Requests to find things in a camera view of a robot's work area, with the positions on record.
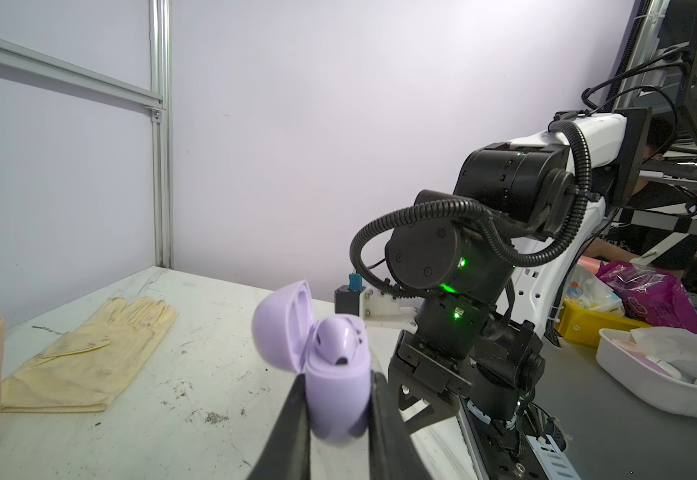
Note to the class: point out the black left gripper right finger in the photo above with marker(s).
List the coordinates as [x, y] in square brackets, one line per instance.
[391, 452]

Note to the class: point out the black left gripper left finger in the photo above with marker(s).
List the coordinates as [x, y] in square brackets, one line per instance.
[287, 451]

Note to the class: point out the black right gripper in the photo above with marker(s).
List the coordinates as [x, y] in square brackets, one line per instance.
[462, 351]

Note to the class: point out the purple earbud charging case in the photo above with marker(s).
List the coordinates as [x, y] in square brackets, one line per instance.
[283, 328]

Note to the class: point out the purple earbud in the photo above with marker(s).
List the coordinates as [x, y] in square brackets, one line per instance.
[341, 341]

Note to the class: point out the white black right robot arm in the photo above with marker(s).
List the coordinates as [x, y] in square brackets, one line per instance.
[488, 259]

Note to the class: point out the yellow box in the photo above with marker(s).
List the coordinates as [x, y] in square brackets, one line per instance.
[582, 326]

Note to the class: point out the purple plastic bag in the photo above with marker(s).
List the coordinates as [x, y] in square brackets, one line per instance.
[653, 296]

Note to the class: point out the white tray with items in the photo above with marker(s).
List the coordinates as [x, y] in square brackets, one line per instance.
[644, 378]

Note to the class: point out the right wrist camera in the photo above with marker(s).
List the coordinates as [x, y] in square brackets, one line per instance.
[376, 309]

